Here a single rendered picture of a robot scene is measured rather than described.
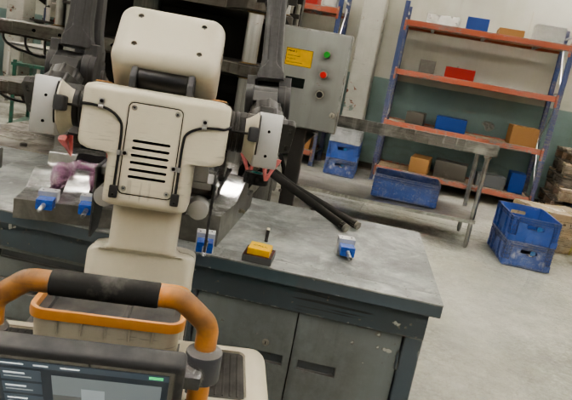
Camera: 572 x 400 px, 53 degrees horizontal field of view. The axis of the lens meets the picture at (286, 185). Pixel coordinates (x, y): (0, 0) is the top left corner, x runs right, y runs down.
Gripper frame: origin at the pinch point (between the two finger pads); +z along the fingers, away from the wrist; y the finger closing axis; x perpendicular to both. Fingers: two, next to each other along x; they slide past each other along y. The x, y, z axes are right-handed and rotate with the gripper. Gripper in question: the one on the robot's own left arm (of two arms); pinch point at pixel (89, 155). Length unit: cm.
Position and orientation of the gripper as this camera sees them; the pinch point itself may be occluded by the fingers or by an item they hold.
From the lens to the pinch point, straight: 163.7
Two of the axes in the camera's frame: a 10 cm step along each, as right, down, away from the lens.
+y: -9.8, -1.5, -1.2
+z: -1.9, 7.5, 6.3
